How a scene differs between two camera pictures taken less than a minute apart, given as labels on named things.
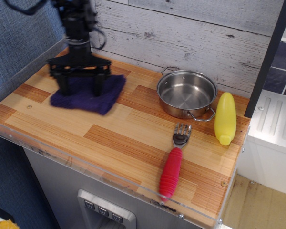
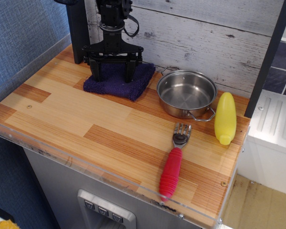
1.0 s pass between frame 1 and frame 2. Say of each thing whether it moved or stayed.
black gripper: moved
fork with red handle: stayed
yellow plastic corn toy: stayed
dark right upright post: stayed
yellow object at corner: stayed
